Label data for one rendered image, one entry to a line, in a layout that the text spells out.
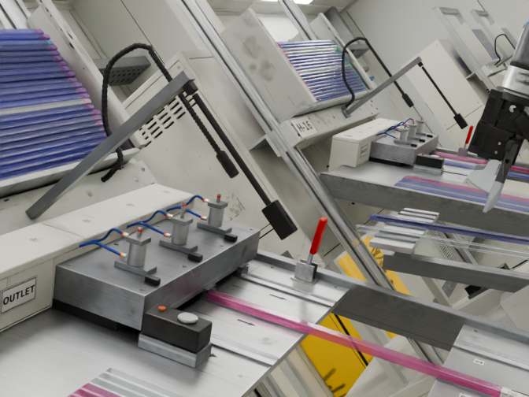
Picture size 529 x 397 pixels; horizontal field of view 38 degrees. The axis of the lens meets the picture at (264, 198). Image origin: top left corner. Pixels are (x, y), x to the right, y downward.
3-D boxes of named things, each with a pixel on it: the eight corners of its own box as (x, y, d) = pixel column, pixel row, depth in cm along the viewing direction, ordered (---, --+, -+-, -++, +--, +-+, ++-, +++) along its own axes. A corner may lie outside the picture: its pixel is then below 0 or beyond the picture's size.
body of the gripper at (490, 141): (469, 151, 138) (493, 87, 135) (516, 167, 136) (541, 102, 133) (465, 154, 131) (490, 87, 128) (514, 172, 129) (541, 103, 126)
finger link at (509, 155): (490, 188, 130) (506, 147, 133) (500, 192, 129) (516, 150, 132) (494, 176, 126) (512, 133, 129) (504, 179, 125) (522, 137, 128)
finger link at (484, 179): (456, 202, 129) (475, 158, 132) (490, 215, 127) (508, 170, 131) (459, 194, 126) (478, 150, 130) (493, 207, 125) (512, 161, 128)
